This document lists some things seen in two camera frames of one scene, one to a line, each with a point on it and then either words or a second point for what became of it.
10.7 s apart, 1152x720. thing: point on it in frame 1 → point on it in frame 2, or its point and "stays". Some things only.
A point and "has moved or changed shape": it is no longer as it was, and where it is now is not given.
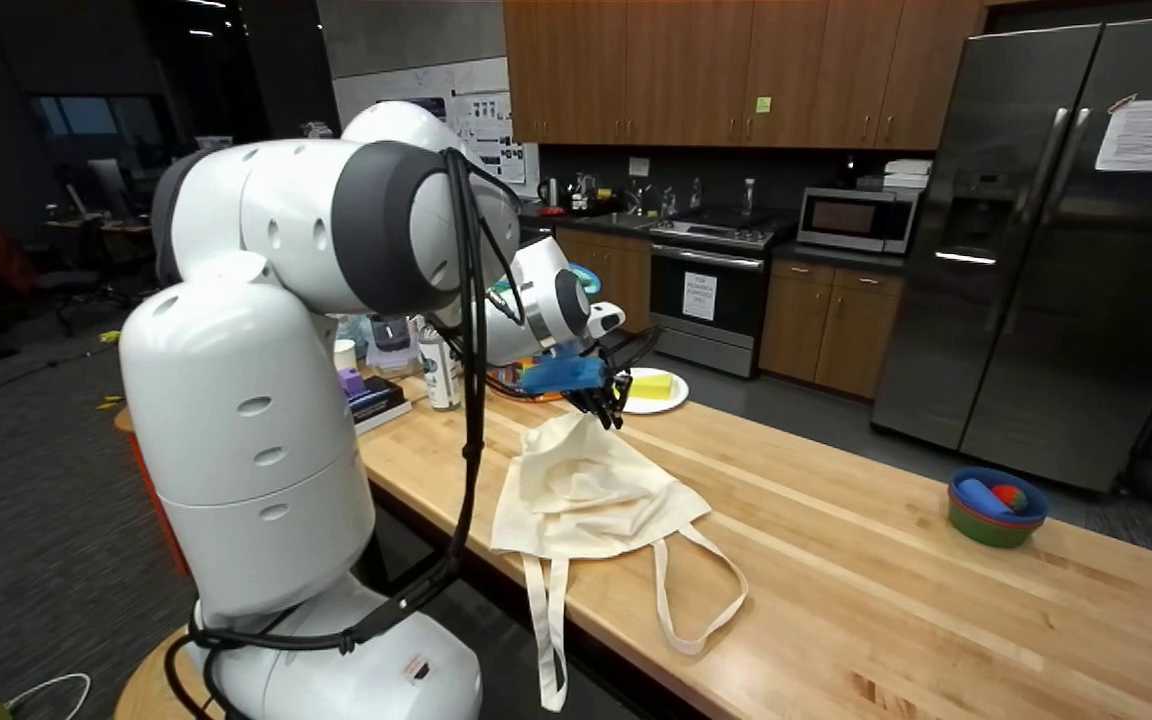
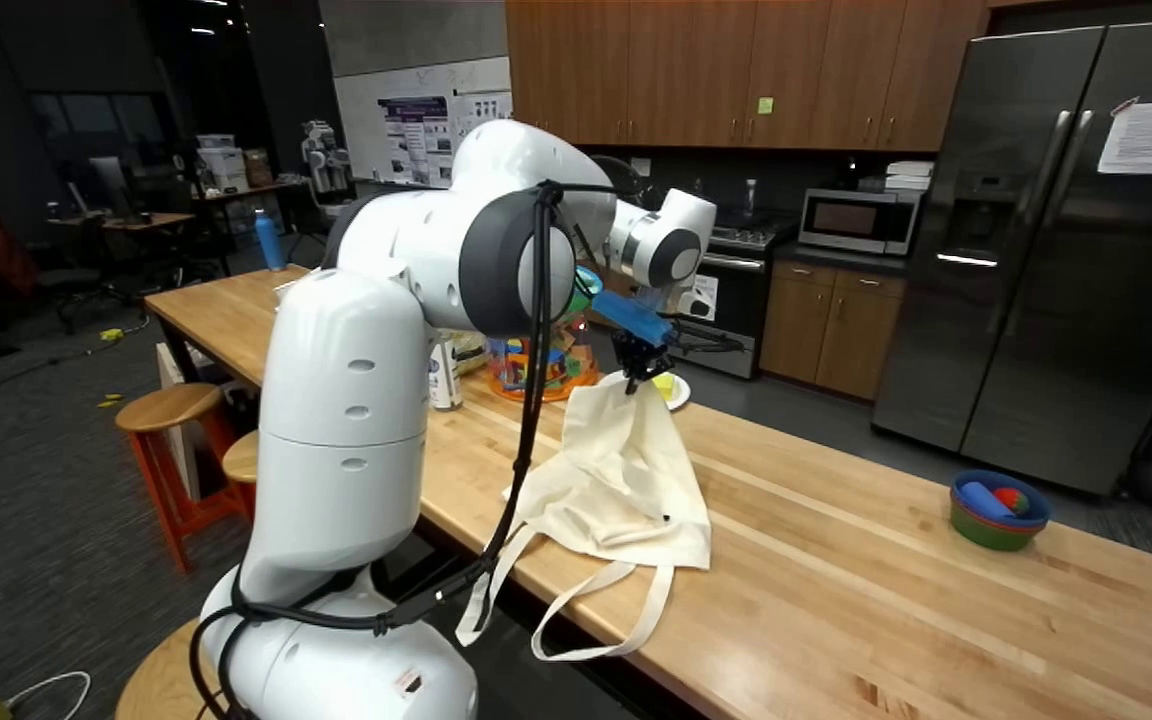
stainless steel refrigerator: [1066, 247] stays
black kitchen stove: [704, 288] stays
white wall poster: [470, 97] stays
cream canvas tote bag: [577, 488] has moved or changed shape
